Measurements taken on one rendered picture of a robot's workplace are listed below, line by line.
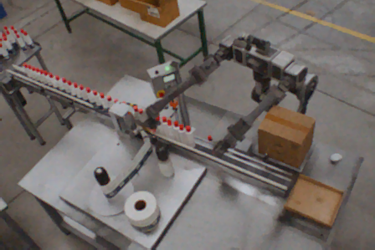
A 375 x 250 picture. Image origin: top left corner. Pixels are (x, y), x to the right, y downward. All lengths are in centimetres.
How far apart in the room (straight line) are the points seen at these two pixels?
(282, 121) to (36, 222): 246
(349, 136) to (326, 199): 152
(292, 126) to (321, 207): 53
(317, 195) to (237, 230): 56
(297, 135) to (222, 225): 73
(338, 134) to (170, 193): 203
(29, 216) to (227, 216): 212
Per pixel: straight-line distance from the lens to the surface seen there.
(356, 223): 358
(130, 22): 440
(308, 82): 311
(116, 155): 294
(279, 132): 258
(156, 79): 253
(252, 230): 253
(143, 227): 251
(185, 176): 271
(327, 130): 411
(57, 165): 314
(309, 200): 265
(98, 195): 277
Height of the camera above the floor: 310
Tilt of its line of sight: 46 degrees down
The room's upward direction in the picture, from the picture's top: 11 degrees counter-clockwise
